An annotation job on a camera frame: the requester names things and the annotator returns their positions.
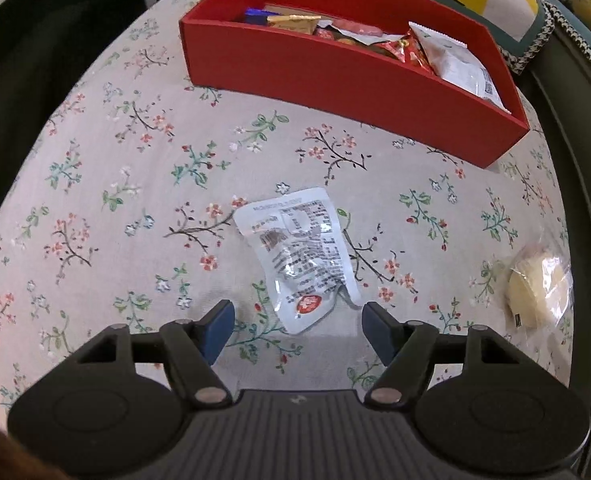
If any round cake clear wrapper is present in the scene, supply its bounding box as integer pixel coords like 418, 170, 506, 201
505, 243, 572, 330

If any white printed snack pouch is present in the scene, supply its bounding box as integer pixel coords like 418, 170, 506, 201
233, 188, 361, 335

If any white green snack pouch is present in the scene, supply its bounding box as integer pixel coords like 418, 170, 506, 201
409, 22, 508, 112

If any red Trolli gummy bag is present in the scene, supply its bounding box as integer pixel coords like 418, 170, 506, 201
375, 29, 435, 75

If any orange pastry clear wrapper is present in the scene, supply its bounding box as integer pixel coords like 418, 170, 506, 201
314, 27, 367, 48

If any pink sausage balls packet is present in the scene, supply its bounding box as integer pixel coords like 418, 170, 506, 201
317, 18, 402, 46

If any blue wafer biscuit pack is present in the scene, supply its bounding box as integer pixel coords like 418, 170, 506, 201
237, 8, 277, 26

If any gold foil snack packet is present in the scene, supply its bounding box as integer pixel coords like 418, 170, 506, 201
266, 14, 321, 35

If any red cardboard box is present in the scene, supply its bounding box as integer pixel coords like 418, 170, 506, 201
179, 0, 529, 168

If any black side table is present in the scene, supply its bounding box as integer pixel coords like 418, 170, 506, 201
0, 0, 146, 205

